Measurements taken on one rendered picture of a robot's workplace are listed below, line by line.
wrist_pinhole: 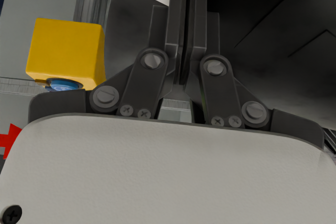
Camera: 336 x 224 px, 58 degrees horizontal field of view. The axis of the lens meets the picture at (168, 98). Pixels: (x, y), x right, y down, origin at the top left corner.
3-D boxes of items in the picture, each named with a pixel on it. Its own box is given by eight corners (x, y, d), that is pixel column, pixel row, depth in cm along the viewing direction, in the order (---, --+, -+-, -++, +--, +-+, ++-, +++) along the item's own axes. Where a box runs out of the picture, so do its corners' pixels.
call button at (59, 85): (81, 84, 49) (79, 94, 49) (56, 82, 49) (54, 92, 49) (75, 77, 45) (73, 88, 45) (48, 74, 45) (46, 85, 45)
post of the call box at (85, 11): (100, -15, 58) (90, 46, 55) (84, -16, 58) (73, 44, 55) (97, -24, 55) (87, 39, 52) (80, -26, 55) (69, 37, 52)
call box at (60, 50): (114, 53, 62) (107, 104, 59) (65, 48, 61) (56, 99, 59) (103, 14, 46) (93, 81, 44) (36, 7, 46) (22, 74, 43)
